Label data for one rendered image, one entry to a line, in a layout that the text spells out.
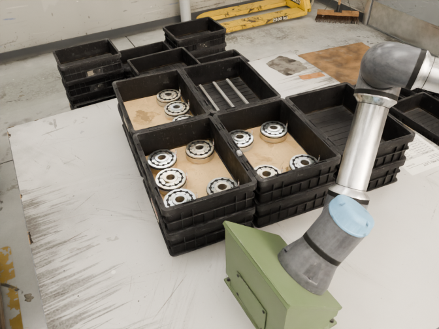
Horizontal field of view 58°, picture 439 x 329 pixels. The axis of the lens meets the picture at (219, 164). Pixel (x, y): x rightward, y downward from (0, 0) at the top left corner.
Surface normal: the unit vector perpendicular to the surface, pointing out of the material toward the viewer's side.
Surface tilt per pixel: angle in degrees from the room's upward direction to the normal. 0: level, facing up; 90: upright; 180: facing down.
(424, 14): 90
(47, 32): 90
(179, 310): 0
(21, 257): 0
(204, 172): 0
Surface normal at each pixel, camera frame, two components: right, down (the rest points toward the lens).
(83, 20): 0.47, 0.58
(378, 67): -0.81, 0.23
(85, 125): -0.02, -0.75
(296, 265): -0.34, -0.40
